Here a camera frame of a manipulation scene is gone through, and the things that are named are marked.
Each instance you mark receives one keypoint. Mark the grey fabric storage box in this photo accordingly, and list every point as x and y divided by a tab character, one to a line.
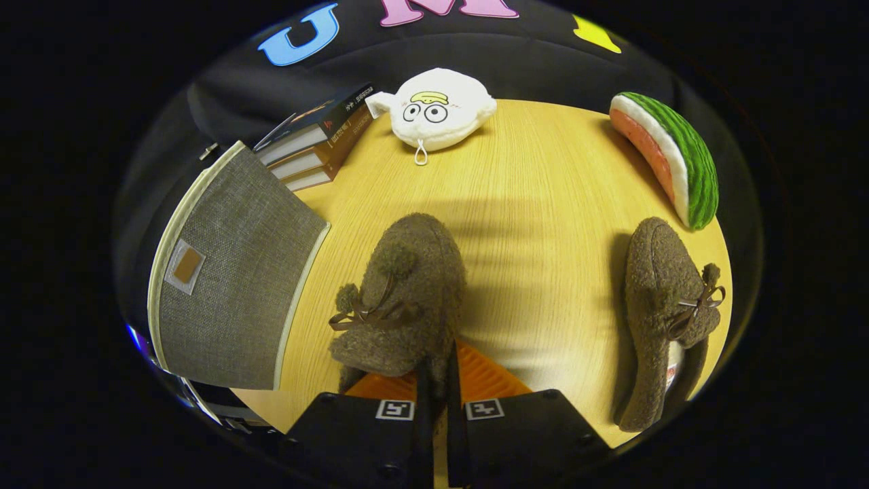
237	285

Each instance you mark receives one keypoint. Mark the brown fuzzy slipper shoe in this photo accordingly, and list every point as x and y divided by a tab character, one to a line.
655	305
407	272

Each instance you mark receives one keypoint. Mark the dark hardcover book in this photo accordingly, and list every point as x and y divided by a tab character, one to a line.
326	115

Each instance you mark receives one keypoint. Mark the white plush toy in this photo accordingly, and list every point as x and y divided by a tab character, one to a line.
441	112

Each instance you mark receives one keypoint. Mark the watermelon slice plush toy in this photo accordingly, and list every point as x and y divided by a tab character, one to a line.
692	163

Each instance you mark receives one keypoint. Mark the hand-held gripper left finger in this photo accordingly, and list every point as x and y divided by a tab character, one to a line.
360	448

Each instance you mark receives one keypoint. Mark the silver binder clip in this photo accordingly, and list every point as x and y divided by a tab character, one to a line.
209	151

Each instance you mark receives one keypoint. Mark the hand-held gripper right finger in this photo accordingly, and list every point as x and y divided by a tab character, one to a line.
529	448

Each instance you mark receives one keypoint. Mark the white picture-cover book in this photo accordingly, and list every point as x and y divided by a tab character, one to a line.
275	136

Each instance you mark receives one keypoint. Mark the brown-covered book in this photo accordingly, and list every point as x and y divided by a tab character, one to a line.
309	180
339	146

